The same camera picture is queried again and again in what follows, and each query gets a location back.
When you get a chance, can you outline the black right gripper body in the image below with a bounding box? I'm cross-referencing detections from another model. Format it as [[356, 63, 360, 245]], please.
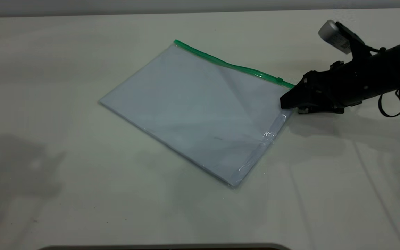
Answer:
[[302, 61, 365, 112]]

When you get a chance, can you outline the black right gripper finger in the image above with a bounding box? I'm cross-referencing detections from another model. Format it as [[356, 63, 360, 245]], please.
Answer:
[[280, 78, 308, 110], [297, 106, 345, 115]]

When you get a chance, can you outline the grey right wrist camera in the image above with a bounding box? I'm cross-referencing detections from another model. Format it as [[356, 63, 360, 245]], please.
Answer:
[[318, 20, 365, 55]]

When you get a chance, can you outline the clear zip bag green zipper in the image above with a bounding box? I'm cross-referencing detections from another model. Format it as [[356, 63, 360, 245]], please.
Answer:
[[98, 39, 296, 189]]

